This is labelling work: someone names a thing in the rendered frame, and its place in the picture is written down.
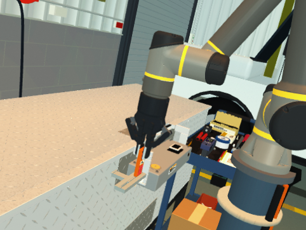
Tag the black small box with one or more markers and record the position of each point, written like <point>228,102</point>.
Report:
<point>218,180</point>

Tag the black square tray pocket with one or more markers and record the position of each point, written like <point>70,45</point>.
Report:
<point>176,148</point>

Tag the blue tool cart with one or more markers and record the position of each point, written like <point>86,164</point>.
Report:
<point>198,162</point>

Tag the grey toolbox body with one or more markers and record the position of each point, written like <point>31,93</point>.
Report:
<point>167,160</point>

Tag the yellow parts box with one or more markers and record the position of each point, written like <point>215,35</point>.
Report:
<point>227,124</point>

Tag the silver diamond plate bench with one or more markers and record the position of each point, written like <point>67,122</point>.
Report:
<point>83,203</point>

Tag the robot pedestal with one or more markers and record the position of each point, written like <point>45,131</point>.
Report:
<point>246,198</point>

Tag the olive green lift post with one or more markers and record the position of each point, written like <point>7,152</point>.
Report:
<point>278,40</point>

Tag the white upright bracket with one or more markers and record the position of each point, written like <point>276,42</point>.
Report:
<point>148,169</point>

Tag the brown cardboard box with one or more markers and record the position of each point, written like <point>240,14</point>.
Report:
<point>193,216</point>

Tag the dark blue meter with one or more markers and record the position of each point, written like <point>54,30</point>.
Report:
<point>208,143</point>

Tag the tan key hook rail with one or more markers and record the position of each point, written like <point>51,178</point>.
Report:
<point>126,183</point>

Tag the white window band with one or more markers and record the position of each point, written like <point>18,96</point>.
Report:
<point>71,14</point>

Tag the red cylinder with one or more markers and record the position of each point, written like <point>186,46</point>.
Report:
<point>199,136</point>
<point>204,136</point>

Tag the red open box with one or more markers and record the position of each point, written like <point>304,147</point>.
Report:
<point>207,200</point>

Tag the yellow round button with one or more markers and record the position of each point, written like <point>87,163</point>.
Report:
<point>155,166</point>

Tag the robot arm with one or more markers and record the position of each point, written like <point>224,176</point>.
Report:
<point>165,59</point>

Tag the red wall sign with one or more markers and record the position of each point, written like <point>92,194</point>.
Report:
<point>119,25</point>

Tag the orange key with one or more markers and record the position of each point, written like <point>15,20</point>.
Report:
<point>138,165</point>

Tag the black orange bar tool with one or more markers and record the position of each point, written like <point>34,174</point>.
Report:
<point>275,203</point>

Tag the grey roller door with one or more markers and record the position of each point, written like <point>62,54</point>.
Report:
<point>157,36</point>

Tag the white vehicle with tyre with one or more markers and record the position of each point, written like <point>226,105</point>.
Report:
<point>241,69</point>

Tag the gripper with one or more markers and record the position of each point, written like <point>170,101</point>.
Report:
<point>151,110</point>

